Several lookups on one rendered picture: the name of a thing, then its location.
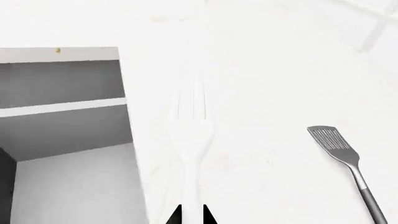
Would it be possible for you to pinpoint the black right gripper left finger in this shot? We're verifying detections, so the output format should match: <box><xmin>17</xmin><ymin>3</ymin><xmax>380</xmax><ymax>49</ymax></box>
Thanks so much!
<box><xmin>165</xmin><ymin>203</ymin><xmax>183</xmax><ymax>224</ymax></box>

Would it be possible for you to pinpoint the slotted metal spatula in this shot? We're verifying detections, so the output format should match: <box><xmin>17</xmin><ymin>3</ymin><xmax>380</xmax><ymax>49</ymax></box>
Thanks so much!
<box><xmin>307</xmin><ymin>125</ymin><xmax>389</xmax><ymax>224</ymax></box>

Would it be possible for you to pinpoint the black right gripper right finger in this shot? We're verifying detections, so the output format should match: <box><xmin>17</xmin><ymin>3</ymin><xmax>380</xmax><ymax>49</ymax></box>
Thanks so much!
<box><xmin>203</xmin><ymin>203</ymin><xmax>218</xmax><ymax>224</ymax></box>

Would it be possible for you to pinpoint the white plastic fork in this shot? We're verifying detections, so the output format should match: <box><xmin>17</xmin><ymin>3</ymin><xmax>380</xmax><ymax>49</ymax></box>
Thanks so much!
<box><xmin>169</xmin><ymin>73</ymin><xmax>216</xmax><ymax>224</ymax></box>

